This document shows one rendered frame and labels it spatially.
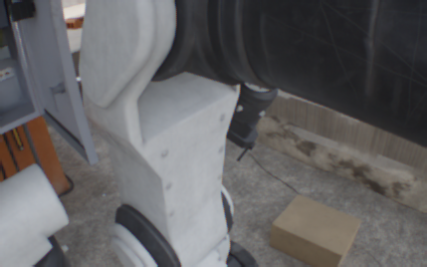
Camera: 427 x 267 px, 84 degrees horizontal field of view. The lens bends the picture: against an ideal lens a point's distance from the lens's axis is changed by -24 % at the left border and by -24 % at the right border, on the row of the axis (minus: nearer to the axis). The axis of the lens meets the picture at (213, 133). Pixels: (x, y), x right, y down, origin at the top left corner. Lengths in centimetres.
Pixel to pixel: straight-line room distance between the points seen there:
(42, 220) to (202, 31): 19
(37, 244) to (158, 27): 20
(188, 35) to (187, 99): 14
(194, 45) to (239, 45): 3
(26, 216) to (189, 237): 24
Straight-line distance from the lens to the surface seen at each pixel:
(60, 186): 169
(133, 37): 18
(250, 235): 126
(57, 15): 52
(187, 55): 19
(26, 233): 26
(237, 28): 16
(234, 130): 62
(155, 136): 28
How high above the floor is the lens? 96
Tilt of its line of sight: 30 degrees down
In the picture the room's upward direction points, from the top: 5 degrees counter-clockwise
